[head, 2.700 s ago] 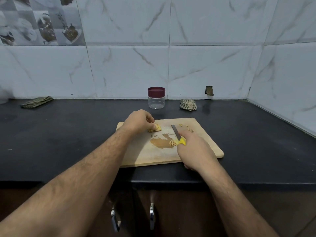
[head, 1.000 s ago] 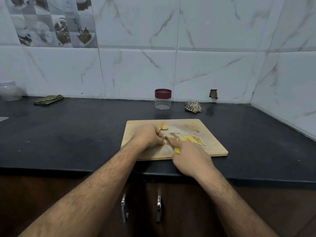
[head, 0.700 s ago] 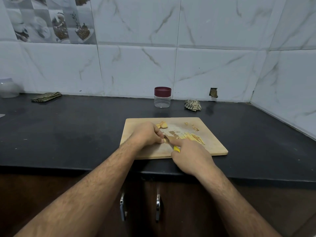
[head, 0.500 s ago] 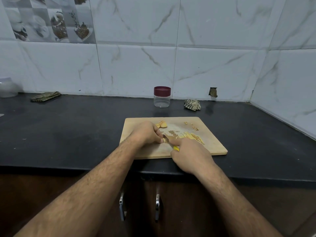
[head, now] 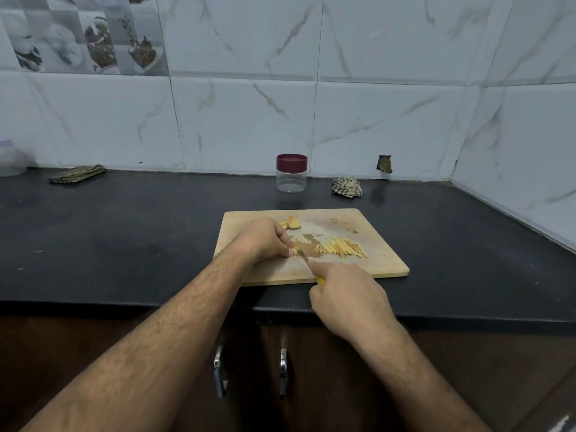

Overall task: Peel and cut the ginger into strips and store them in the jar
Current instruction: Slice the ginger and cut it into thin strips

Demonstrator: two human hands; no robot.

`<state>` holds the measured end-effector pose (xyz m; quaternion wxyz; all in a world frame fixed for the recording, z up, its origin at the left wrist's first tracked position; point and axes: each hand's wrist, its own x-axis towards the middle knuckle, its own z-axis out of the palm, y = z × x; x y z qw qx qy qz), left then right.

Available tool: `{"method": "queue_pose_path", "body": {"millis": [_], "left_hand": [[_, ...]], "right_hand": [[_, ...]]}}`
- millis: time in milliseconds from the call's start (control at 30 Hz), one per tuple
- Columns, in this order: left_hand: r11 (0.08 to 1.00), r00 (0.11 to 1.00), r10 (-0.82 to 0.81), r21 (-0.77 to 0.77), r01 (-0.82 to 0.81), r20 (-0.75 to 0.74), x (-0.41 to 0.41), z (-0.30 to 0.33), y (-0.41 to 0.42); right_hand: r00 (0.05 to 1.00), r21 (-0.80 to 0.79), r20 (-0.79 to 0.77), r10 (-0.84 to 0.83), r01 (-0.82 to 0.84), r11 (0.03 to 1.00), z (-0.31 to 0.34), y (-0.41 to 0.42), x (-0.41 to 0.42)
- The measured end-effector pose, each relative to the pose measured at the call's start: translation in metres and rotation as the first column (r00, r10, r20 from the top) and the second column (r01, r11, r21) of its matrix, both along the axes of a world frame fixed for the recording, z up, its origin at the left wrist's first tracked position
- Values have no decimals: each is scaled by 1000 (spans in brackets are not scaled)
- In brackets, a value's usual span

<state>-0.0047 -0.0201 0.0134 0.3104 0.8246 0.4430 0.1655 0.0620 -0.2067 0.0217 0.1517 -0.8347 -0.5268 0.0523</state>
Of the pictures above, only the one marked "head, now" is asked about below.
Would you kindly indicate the person's left hand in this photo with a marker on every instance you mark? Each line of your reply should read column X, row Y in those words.
column 265, row 240

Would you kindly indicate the person's right hand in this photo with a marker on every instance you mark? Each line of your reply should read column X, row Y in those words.
column 351, row 299

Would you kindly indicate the pile of yellow ginger slices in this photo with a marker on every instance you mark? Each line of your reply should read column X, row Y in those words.
column 291, row 223

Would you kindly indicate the pile of ginger strips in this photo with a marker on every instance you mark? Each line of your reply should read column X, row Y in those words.
column 344, row 247

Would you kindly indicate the wooden cutting board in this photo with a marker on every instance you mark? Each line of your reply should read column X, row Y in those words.
column 387, row 261

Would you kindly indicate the clear jar maroon lid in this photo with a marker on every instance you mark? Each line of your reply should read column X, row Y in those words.
column 292, row 183

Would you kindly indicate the person's left forearm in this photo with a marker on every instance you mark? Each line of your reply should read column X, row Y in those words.
column 135, row 355

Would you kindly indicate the person's right forearm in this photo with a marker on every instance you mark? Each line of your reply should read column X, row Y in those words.
column 423, row 382

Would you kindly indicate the small ginger peel scraps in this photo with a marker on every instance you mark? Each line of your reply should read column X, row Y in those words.
column 345, row 225

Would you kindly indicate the black countertop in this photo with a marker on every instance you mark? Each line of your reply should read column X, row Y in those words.
column 90, row 247

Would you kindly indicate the crumpled patterned cloth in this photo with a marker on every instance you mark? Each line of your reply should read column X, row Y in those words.
column 346, row 187

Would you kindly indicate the folded green cloth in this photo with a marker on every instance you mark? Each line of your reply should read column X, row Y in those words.
column 77, row 174

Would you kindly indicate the brown wooden cabinet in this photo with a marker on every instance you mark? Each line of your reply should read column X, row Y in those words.
column 90, row 373

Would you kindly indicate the clear plastic container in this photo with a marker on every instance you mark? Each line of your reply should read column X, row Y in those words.
column 11, row 159

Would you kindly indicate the decorative picture tiles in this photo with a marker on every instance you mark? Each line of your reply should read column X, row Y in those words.
column 81, row 33

